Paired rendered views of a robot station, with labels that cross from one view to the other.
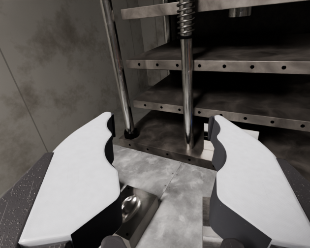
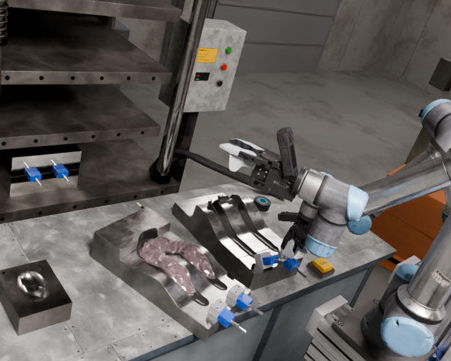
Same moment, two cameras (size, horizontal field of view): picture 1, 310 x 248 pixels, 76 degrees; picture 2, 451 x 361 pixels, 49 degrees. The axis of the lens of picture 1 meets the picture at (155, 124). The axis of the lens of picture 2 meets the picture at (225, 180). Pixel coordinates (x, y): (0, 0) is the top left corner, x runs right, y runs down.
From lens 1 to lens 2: 1.18 m
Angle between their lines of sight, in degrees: 67
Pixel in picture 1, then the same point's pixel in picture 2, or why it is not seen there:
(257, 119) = (78, 137)
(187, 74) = not seen: outside the picture
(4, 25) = not seen: outside the picture
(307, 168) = (122, 177)
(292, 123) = (110, 133)
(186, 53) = not seen: outside the picture
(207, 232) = (122, 254)
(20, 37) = not seen: outside the picture
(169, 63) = not seen: outside the picture
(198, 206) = (79, 253)
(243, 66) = (63, 77)
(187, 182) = (41, 239)
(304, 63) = (117, 74)
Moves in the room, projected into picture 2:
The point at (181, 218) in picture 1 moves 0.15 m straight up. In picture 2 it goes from (76, 269) to (82, 233)
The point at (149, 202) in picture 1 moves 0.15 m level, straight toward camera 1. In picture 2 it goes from (47, 268) to (92, 285)
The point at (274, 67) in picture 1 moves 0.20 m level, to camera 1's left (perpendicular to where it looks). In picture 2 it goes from (93, 77) to (61, 89)
